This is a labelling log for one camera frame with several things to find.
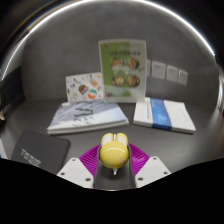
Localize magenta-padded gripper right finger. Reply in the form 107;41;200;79
126;143;172;188

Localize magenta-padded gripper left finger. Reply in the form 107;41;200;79
56;143;104;190

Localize grey patterned book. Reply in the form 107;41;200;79
46;100;130;136

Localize white book with blue band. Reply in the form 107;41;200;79
132;97;197;135

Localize black mouse pad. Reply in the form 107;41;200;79
10;129;71;175

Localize white wall outlet plates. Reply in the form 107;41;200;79
145;59;189;87

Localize green menu sign stand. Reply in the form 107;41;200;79
98;38;148;104

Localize yellow computer mouse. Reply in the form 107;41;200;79
99;132;130;176

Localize white card with colourful pictures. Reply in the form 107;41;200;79
65;71;105;104

